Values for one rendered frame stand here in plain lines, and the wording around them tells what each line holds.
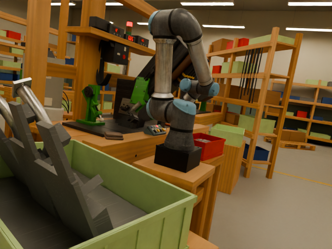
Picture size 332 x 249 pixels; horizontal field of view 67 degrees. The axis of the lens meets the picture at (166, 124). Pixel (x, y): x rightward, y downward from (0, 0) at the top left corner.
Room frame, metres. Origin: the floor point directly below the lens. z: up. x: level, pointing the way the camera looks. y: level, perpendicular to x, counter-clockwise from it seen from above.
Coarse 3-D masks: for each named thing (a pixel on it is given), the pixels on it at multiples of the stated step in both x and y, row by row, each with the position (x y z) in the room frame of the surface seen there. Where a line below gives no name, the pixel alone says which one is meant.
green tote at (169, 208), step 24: (72, 144) 0.99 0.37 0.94; (0, 168) 0.79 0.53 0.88; (96, 168) 0.88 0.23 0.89; (120, 168) 0.80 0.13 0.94; (120, 192) 0.79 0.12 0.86; (144, 192) 0.72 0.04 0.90; (168, 192) 0.66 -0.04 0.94; (144, 216) 0.48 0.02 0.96; (168, 216) 0.53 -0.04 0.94; (0, 240) 0.36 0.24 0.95; (96, 240) 0.38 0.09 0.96; (120, 240) 0.42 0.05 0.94; (144, 240) 0.48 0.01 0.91; (168, 240) 0.55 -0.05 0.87
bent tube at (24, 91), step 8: (24, 80) 0.57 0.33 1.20; (16, 88) 0.57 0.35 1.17; (24, 88) 0.57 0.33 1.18; (16, 96) 0.59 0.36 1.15; (24, 96) 0.56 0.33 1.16; (32, 96) 0.57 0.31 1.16; (32, 104) 0.56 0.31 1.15; (40, 104) 0.57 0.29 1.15; (40, 112) 0.55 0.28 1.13; (40, 120) 0.55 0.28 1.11; (48, 120) 0.56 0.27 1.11
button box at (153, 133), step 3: (150, 126) 1.63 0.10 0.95; (153, 126) 1.66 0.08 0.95; (156, 126) 1.69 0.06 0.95; (159, 126) 1.72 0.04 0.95; (147, 129) 1.63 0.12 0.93; (150, 129) 1.62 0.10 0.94; (153, 129) 1.63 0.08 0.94; (156, 129) 1.65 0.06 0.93; (144, 132) 1.64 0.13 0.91; (147, 132) 1.63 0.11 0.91; (150, 132) 1.62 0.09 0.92; (153, 132) 1.60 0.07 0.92; (156, 132) 1.62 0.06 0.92; (159, 132) 1.65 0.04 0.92; (162, 132) 1.68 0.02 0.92; (165, 132) 1.71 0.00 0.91; (153, 135) 1.60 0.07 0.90; (156, 135) 1.62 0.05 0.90
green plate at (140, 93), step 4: (136, 80) 1.91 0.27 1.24; (140, 80) 1.89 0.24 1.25; (144, 80) 1.88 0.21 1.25; (148, 80) 1.86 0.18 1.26; (136, 84) 1.90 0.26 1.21; (140, 84) 1.88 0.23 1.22; (144, 84) 1.87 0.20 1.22; (148, 84) 1.86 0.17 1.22; (136, 88) 1.89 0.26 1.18; (140, 88) 1.87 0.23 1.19; (144, 88) 1.85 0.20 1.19; (132, 92) 1.89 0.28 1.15; (136, 92) 1.87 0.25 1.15; (140, 92) 1.86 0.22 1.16; (144, 92) 1.84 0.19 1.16; (132, 96) 1.88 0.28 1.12; (136, 96) 1.86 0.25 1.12; (140, 96) 1.85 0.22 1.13; (144, 96) 1.83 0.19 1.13; (148, 96) 1.90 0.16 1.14; (132, 100) 1.87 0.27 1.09; (136, 100) 1.85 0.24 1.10; (140, 100) 1.83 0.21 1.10; (144, 100) 1.90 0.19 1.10
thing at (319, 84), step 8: (272, 80) 9.20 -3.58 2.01; (312, 80) 8.75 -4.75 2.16; (320, 80) 8.61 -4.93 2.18; (272, 88) 9.58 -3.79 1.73; (328, 88) 8.47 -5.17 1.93; (296, 96) 8.88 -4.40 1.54; (312, 104) 8.60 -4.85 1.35; (320, 104) 8.51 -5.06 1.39; (328, 104) 8.46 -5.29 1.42; (272, 112) 9.18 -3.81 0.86; (288, 112) 8.94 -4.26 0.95; (296, 112) 9.13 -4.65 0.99; (304, 112) 8.75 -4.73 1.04; (312, 112) 8.62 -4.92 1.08; (304, 120) 8.65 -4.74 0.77; (312, 120) 8.56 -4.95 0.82; (320, 120) 8.54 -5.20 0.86; (288, 128) 8.90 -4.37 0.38; (312, 136) 8.56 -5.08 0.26; (320, 136) 8.50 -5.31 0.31; (328, 136) 8.41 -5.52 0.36
